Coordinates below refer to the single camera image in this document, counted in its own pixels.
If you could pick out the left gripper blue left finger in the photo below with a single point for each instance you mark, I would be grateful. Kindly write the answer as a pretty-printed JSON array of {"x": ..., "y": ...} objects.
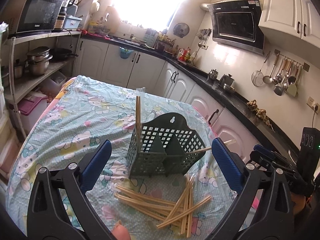
[{"x": 92, "y": 164}]

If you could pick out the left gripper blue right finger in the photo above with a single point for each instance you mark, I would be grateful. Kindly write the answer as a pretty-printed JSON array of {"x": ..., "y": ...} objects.
[{"x": 230, "y": 164}]

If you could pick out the chopsticks pair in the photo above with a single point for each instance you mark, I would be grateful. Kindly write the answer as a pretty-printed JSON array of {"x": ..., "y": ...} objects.
[{"x": 156, "y": 208}]

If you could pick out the person's right hand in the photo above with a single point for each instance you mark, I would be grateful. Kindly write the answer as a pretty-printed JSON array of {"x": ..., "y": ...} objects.
[{"x": 300, "y": 204}]

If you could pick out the cartoon print tablecloth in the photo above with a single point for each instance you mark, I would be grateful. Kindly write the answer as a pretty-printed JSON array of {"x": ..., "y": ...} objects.
[{"x": 88, "y": 112}]

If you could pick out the green plastic utensil basket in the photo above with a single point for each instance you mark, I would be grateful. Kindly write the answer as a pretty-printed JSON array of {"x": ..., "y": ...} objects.
[{"x": 164, "y": 145}]

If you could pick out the pink lidded storage bin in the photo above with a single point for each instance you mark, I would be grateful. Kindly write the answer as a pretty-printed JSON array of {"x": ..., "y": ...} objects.
[{"x": 31, "y": 108}]

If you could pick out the steel kettle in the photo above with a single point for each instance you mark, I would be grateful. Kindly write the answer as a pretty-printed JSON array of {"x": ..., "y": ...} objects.
[{"x": 226, "y": 79}]

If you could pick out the metal mesh strainer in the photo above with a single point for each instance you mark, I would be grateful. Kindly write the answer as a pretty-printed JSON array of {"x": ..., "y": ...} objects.
[{"x": 257, "y": 76}]

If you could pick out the steel ladle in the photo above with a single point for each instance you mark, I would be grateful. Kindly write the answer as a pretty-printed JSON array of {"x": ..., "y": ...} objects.
[{"x": 267, "y": 79}]

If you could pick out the glass french press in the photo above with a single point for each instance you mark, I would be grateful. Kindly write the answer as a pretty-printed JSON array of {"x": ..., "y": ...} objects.
[{"x": 212, "y": 75}]

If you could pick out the blue hanging bin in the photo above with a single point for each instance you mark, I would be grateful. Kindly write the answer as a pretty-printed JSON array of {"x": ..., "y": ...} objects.
[{"x": 125, "y": 53}]

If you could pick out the black frying pan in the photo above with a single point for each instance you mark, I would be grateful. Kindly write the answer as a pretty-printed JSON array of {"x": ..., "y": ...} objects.
[{"x": 61, "y": 54}]

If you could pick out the stacked steel pots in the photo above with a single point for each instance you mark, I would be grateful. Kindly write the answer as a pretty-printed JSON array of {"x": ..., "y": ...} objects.
[{"x": 38, "y": 60}]

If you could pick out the blue plastic box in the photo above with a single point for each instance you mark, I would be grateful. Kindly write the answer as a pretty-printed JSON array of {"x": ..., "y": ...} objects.
[{"x": 71, "y": 22}]

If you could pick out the black range hood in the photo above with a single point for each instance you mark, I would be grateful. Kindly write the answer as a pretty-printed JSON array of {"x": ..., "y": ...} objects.
[{"x": 236, "y": 23}]

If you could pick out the black microwave oven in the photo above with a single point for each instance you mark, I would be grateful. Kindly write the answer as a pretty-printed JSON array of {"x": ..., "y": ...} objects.
[{"x": 29, "y": 16}]

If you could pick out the small wall fan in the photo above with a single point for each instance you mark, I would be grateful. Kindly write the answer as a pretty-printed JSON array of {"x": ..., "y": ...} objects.
[{"x": 181, "y": 30}]

